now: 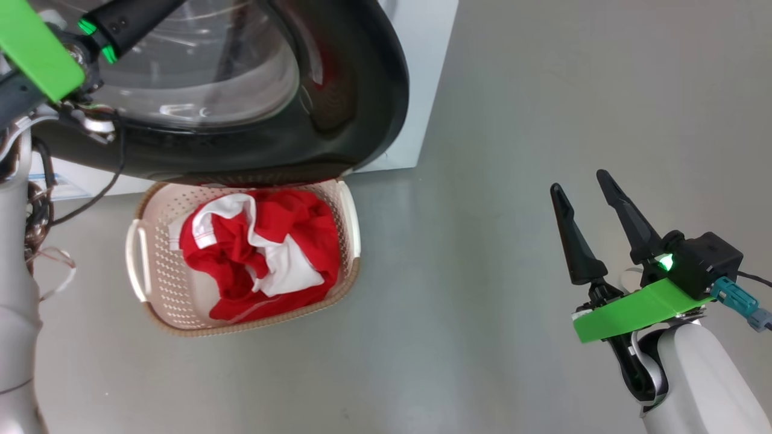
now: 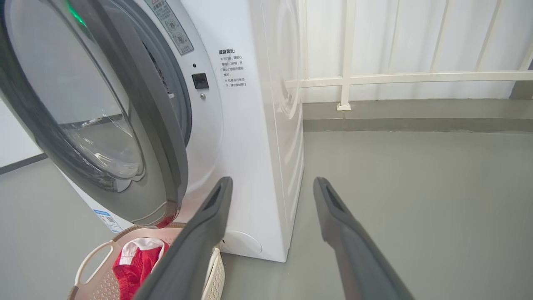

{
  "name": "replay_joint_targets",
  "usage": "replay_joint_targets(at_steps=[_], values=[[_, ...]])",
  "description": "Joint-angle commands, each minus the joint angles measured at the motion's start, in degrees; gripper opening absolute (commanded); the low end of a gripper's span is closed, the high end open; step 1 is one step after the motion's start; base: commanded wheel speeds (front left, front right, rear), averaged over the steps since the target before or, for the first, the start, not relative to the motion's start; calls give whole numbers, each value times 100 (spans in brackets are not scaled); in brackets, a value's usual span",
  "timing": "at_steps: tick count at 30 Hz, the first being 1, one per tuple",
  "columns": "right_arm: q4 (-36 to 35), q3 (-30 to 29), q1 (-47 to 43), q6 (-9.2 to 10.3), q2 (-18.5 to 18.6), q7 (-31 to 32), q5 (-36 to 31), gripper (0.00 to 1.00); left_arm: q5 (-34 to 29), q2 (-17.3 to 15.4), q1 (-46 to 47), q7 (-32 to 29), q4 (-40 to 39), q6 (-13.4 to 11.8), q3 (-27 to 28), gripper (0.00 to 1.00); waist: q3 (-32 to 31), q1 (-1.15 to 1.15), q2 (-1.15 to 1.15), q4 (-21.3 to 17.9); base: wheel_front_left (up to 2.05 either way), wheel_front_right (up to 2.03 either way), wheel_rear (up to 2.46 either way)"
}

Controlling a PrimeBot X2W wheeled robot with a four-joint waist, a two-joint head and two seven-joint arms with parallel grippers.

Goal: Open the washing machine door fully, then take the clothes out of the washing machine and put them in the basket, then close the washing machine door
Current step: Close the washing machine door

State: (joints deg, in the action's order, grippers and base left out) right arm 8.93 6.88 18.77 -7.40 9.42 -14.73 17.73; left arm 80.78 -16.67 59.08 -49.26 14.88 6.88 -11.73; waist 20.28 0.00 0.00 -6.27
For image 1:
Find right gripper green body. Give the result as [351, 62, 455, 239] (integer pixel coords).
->
[572, 264, 717, 345]

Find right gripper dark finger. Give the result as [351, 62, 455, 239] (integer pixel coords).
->
[550, 183, 609, 286]
[596, 169, 665, 267]

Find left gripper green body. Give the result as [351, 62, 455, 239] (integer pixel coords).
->
[0, 0, 86, 104]

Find black washing machine door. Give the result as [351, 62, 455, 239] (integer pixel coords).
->
[30, 0, 411, 187]

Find red and white garment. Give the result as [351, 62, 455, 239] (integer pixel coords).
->
[169, 189, 341, 323]

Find white front-load washing machine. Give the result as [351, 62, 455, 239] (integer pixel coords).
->
[29, 0, 459, 198]

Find cream perforated basket brown rim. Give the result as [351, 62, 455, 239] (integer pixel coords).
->
[125, 179, 361, 337]

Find blue energy label sticker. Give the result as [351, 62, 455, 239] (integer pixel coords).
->
[29, 172, 91, 200]

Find teal cable connector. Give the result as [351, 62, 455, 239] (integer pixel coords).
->
[710, 277, 772, 332]

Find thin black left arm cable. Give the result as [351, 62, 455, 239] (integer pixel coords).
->
[48, 108, 128, 228]

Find thin brown wire bundle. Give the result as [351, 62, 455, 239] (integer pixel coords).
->
[24, 181, 77, 303]

